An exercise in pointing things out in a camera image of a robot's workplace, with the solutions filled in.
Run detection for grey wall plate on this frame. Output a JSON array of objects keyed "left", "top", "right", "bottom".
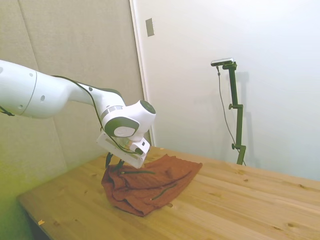
[{"left": 145, "top": 17, "right": 155, "bottom": 38}]

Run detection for white door frame trim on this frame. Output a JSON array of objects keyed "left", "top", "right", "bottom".
[{"left": 129, "top": 0, "right": 156, "bottom": 147}]

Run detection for rust brown shorts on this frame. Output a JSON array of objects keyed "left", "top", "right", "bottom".
[{"left": 101, "top": 154, "right": 203, "bottom": 217}]

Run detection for silver camera on stand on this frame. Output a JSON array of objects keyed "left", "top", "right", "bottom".
[{"left": 210, "top": 57, "right": 236, "bottom": 67}]

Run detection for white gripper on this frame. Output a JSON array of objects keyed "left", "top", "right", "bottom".
[{"left": 94, "top": 133, "right": 152, "bottom": 171}]

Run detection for dark green camera stand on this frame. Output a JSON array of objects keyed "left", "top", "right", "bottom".
[{"left": 221, "top": 62, "right": 247, "bottom": 166}]

